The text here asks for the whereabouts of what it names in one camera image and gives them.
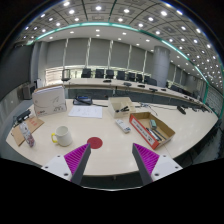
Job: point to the open brown box red side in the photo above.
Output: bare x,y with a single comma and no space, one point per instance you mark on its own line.
141,128

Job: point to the flat round red coaster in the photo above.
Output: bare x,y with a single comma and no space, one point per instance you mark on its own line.
95,142

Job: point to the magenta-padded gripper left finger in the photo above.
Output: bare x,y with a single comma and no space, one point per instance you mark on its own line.
76,159

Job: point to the black pen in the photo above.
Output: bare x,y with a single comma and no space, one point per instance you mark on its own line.
154,134

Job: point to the flat brown cardboard sheet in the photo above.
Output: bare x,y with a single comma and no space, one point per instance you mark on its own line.
33,126

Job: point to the white printed paper sheet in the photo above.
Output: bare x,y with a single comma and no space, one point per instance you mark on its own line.
85,111

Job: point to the row of black office chairs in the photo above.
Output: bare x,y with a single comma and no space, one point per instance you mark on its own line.
100,73

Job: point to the grey monitor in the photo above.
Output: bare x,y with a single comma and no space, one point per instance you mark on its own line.
28,91

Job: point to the black power strip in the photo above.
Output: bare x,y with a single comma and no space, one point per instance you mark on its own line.
22,116

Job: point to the black table microphone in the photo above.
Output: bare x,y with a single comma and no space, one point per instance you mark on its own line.
181,110

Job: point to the small open white box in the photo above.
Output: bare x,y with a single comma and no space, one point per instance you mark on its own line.
115,113

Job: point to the small green block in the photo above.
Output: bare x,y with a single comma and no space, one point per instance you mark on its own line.
153,124

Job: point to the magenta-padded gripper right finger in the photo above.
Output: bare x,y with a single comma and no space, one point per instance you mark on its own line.
148,160

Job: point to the black desk phone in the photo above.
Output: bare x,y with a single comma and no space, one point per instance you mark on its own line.
82,100

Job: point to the group of ceiling lights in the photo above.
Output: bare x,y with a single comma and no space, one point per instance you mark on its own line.
98,8

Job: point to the long curved conference table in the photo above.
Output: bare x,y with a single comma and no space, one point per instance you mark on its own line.
100,83

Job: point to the large white cardboard box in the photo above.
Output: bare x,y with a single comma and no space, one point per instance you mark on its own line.
49,100

